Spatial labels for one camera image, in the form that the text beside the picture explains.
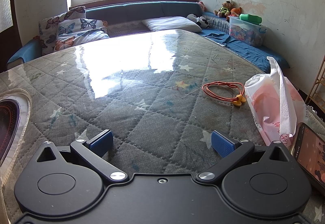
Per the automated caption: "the blue sheet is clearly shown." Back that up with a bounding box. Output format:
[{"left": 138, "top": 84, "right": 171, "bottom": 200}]
[{"left": 199, "top": 26, "right": 291, "bottom": 74}]

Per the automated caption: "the orange elastic cord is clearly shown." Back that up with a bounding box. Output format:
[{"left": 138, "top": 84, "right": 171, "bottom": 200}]
[{"left": 202, "top": 81, "right": 247, "bottom": 108}]

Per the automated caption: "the cow plush toy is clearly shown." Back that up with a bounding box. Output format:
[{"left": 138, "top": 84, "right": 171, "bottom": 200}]
[{"left": 187, "top": 14, "right": 211, "bottom": 29}]

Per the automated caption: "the golden shoe rack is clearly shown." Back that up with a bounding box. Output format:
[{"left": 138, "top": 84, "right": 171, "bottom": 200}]
[{"left": 305, "top": 55, "right": 325, "bottom": 113}]

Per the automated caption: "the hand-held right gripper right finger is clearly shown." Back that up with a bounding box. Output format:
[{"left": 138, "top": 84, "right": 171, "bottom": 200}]
[{"left": 197, "top": 130, "right": 290, "bottom": 184}]

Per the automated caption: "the brown teddy bear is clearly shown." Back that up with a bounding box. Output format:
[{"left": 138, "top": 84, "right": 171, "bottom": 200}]
[{"left": 214, "top": 0, "right": 234, "bottom": 17}]

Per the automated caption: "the grey star quilted table cover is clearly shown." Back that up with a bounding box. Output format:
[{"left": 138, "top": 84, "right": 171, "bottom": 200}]
[{"left": 0, "top": 29, "right": 325, "bottom": 224}]

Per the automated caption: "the smartphone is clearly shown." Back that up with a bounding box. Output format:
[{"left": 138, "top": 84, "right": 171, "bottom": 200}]
[{"left": 290, "top": 122, "right": 325, "bottom": 192}]

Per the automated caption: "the orange plush toy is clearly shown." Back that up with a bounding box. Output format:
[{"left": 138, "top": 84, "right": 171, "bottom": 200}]
[{"left": 227, "top": 7, "right": 242, "bottom": 20}]

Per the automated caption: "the white pillow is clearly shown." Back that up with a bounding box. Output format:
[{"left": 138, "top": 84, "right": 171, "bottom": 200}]
[{"left": 141, "top": 16, "right": 203, "bottom": 33}]

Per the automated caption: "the white plastic bag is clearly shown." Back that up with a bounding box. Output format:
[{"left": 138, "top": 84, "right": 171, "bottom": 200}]
[{"left": 244, "top": 57, "right": 309, "bottom": 147}]

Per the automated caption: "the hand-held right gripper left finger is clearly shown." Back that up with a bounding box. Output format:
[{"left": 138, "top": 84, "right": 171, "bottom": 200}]
[{"left": 36, "top": 129, "right": 129, "bottom": 182}]

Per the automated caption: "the round black induction cooktop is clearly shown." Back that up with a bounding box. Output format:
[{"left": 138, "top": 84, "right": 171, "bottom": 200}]
[{"left": 0, "top": 87, "right": 34, "bottom": 184}]

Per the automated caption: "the green plush toy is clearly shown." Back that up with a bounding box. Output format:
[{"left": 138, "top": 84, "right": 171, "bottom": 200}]
[{"left": 239, "top": 14, "right": 263, "bottom": 25}]

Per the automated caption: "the clear plastic toy bin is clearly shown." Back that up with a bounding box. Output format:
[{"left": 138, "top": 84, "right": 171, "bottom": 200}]
[{"left": 229, "top": 16, "right": 268, "bottom": 48}]

